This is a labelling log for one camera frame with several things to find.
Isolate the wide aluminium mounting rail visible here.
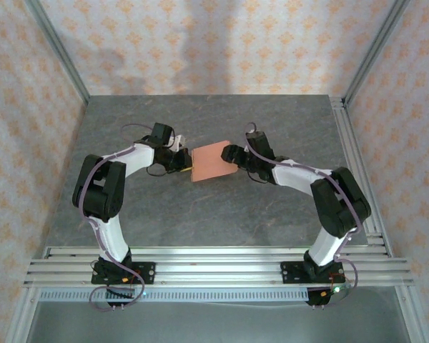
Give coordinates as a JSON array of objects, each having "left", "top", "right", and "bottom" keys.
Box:
[{"left": 23, "top": 245, "right": 415, "bottom": 289}]

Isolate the aluminium side rail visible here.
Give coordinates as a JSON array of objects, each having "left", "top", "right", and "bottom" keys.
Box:
[{"left": 330, "top": 96, "right": 394, "bottom": 258}]

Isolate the aluminium frame leg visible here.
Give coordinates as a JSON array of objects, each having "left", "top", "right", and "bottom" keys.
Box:
[
  {"left": 9, "top": 285, "right": 40, "bottom": 343},
  {"left": 395, "top": 285, "right": 429, "bottom": 343}
]

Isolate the orange cardboard paper box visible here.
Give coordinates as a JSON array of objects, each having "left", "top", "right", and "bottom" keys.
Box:
[{"left": 190, "top": 139, "right": 239, "bottom": 184}]

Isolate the slotted grey cable duct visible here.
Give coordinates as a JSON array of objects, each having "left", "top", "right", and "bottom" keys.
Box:
[{"left": 39, "top": 288, "right": 310, "bottom": 303}]

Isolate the aluminium corner post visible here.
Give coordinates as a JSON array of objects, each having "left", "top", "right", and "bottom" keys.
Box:
[
  {"left": 24, "top": 0, "right": 91, "bottom": 105},
  {"left": 342, "top": 0, "right": 411, "bottom": 105}
]

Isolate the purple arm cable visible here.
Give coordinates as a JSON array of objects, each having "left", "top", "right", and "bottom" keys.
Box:
[
  {"left": 79, "top": 123, "right": 157, "bottom": 312},
  {"left": 243, "top": 122, "right": 362, "bottom": 311}
]

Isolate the grey metal lower panel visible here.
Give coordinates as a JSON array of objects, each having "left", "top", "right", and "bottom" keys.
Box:
[{"left": 28, "top": 302, "right": 412, "bottom": 343}]

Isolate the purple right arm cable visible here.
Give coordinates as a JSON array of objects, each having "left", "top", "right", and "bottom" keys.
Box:
[{"left": 243, "top": 122, "right": 362, "bottom": 311}]

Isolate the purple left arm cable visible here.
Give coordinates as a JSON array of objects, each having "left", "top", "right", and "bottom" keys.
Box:
[{"left": 79, "top": 123, "right": 157, "bottom": 312}]

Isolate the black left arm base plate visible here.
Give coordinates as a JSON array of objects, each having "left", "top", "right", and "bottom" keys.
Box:
[{"left": 92, "top": 262, "right": 157, "bottom": 286}]

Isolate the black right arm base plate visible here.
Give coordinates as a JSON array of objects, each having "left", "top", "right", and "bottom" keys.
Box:
[{"left": 280, "top": 262, "right": 346, "bottom": 286}]

